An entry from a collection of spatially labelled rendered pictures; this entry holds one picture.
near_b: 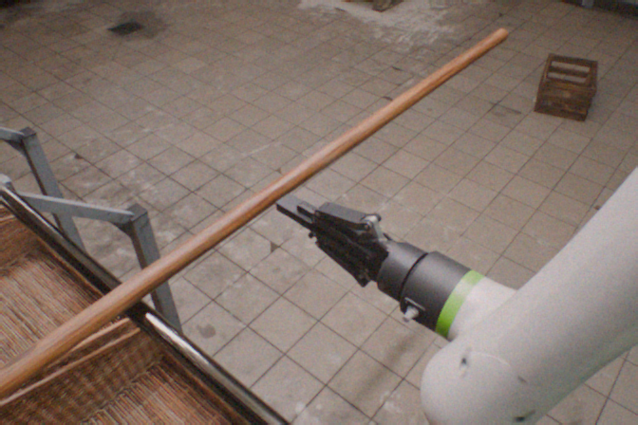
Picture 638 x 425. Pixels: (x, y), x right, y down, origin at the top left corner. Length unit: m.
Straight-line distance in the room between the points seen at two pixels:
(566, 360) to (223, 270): 1.96
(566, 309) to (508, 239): 2.13
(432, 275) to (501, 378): 0.20
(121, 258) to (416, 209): 1.40
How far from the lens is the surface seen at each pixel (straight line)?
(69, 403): 1.26
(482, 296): 0.64
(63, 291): 1.60
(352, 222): 0.68
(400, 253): 0.67
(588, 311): 0.44
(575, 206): 2.88
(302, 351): 2.03
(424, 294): 0.64
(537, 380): 0.48
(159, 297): 1.36
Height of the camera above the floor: 1.71
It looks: 43 degrees down
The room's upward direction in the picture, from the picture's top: straight up
